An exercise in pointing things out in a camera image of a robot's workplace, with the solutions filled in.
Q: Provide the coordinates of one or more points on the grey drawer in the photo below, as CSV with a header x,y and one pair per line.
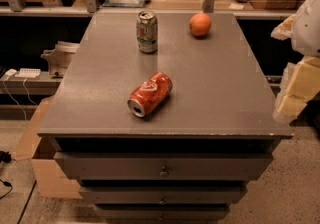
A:
x,y
162,195
162,166
171,212

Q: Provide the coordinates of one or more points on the top grey drawer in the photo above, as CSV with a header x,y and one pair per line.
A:
x,y
162,166

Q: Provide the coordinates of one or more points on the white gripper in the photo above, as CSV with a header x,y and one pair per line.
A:
x,y
308,26

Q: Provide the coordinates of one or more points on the red coke can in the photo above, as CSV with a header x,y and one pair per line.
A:
x,y
146,97

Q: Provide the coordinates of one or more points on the grey drawer cabinet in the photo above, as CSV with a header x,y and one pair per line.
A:
x,y
220,102

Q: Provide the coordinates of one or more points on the beige moulded part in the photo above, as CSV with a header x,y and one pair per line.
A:
x,y
60,57

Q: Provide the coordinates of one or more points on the orange fruit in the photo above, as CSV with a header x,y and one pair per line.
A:
x,y
200,24

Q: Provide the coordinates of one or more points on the bottom grey drawer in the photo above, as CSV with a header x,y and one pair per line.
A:
x,y
171,212

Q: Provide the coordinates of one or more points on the green white soda can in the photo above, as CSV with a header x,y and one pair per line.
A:
x,y
147,32

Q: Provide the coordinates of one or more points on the white power strip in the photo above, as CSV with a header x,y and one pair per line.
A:
x,y
28,73

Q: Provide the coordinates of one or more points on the cardboard box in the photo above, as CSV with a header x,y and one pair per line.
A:
x,y
51,181

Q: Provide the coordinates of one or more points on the middle grey drawer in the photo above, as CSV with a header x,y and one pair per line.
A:
x,y
162,195

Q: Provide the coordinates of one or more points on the clear plastic bag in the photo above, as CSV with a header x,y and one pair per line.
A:
x,y
124,3

